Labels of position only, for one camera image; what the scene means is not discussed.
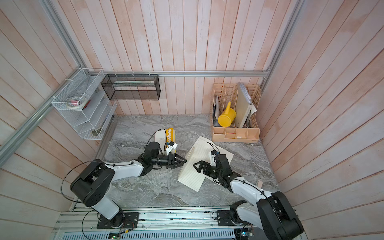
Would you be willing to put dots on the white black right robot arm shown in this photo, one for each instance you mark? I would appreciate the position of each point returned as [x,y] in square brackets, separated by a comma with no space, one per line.
[271,212]

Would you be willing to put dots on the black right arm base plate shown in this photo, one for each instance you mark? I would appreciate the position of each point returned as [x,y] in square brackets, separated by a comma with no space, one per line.
[227,218]

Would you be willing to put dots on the open lined notebook underneath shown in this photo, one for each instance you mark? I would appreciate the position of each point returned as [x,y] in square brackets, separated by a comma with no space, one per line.
[191,174]

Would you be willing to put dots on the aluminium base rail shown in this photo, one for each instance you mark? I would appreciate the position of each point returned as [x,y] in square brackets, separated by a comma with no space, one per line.
[163,223]

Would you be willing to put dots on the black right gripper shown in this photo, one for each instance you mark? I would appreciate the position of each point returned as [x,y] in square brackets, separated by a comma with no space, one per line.
[202,166]

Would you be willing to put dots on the black mesh wall basket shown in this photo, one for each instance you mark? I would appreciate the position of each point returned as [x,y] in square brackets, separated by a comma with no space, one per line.
[132,87]

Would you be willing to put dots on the white orange Notebook cover notebook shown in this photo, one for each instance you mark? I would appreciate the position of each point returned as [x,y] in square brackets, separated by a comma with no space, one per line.
[164,136]

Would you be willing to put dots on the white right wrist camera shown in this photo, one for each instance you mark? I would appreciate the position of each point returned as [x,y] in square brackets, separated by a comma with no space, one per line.
[212,156]

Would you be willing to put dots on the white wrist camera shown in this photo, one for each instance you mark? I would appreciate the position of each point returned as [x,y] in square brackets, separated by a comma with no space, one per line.
[171,148]
[212,156]

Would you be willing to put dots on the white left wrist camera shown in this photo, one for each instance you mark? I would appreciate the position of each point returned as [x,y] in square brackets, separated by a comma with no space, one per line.
[171,148]

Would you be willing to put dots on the beige folder in organizer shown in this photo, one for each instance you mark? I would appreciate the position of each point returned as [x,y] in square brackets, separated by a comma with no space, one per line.
[244,107]

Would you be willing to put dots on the yellow plastic watering can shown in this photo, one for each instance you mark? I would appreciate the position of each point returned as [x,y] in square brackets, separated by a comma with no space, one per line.
[227,117]

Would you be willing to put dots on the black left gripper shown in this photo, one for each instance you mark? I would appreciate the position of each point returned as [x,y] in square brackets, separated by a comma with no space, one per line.
[180,162]

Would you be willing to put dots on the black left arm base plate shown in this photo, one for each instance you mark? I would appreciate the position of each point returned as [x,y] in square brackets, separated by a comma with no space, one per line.
[120,221]

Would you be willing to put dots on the grey book in organizer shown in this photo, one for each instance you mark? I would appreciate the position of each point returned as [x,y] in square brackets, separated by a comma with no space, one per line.
[216,111]

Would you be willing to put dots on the beige plastic desk organizer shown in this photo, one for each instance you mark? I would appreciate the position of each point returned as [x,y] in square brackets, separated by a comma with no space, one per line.
[228,93]

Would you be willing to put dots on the horizontal aluminium wall rail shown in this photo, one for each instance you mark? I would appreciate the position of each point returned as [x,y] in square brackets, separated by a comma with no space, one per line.
[177,74]

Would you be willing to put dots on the white wire mesh shelf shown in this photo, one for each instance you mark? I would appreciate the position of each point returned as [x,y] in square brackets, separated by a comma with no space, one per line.
[85,106]

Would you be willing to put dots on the tape roll on shelf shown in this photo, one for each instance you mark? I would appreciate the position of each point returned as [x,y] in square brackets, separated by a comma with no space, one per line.
[77,102]

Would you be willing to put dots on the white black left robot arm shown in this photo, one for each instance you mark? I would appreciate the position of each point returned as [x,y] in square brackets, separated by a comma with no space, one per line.
[93,182]

